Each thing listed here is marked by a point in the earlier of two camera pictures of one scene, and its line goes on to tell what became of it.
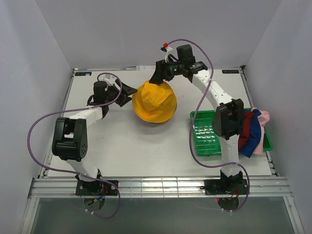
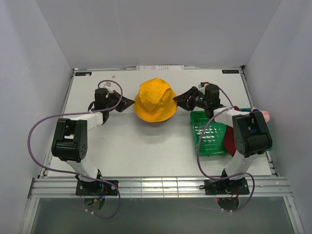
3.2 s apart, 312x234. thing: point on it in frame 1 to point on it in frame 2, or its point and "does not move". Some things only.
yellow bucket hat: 155,103 does not move
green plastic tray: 205,142 does not move
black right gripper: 161,72 to 183,101
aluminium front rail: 160,187 does not move
